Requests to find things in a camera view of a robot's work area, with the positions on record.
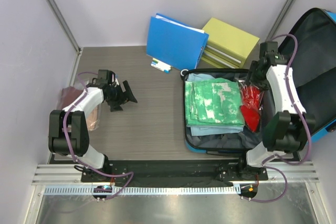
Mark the marker pens pack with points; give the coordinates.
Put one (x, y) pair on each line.
(160, 65)

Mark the light blue towel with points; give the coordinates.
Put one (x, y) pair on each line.
(194, 77)

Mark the maroon cloth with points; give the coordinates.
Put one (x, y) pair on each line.
(68, 96)

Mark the right aluminium frame post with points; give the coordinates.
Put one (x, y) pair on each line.
(279, 20)

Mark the beige bra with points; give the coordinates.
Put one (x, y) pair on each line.
(93, 119)

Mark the blue button shirt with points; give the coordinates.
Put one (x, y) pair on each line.
(210, 129)

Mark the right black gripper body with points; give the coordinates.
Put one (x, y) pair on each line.
(256, 77)

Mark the blue file folder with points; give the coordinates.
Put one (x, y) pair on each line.
(175, 43)

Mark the olive green drawer box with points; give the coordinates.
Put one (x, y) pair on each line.
(227, 45)

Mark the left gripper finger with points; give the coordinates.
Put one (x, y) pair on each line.
(128, 94)
(115, 108)

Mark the red garment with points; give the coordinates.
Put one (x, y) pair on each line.
(251, 97)

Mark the green white tie-dye cloth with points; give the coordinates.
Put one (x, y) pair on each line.
(212, 103)

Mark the left aluminium frame post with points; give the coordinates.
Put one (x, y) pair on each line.
(61, 20)

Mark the blue suitcase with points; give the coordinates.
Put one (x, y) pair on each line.
(314, 79)

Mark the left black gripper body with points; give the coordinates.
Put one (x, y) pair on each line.
(117, 95)

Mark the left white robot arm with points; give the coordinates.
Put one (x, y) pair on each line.
(68, 132)

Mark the aluminium frame post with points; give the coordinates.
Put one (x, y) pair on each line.
(279, 20)
(61, 20)

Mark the white slotted cable duct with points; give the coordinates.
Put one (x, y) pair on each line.
(105, 190)

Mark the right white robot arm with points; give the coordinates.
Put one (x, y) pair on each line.
(289, 129)

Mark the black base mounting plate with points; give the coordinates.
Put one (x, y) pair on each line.
(187, 173)

